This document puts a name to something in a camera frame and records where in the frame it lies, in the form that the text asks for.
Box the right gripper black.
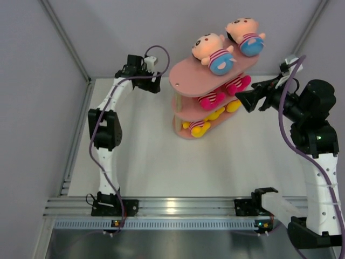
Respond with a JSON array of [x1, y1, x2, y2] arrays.
[[235, 72, 307, 122]]

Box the pink white panda plush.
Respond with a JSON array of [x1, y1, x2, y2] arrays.
[[197, 91, 226, 111], [224, 74, 251, 96]]

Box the yellow plush toy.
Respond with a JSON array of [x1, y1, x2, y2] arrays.
[[182, 121, 211, 138], [203, 106, 225, 122], [226, 100, 242, 113]]

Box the boy doll blue shorts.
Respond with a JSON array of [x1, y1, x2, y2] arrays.
[[191, 33, 236, 76]]

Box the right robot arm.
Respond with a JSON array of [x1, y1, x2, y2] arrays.
[[236, 79, 344, 249]]

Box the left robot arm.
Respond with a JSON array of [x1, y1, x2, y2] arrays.
[[87, 55, 161, 196]]

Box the yellow plush toy under shelf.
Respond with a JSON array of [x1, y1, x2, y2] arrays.
[[226, 100, 242, 113]]

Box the pink three-tier shelf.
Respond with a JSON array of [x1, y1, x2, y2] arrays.
[[169, 54, 259, 139]]

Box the boy doll on shelf top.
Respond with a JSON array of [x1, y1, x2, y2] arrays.
[[225, 17, 266, 57]]

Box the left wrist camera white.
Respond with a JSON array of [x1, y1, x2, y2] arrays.
[[144, 56, 158, 73]]

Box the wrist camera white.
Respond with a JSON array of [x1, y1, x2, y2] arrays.
[[144, 56, 158, 73], [276, 54, 299, 87]]

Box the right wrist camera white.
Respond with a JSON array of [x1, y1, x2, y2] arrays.
[[276, 54, 299, 87]]

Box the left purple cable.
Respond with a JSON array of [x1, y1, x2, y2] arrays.
[[88, 45, 170, 235]]

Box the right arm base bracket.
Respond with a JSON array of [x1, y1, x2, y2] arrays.
[[234, 199, 270, 216]]

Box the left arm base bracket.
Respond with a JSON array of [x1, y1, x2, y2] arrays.
[[85, 192, 139, 217]]

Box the slotted cable duct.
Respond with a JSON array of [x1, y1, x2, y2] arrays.
[[54, 219, 273, 232]]

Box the aluminium mounting rail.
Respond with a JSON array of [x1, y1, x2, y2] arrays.
[[43, 196, 337, 217]]

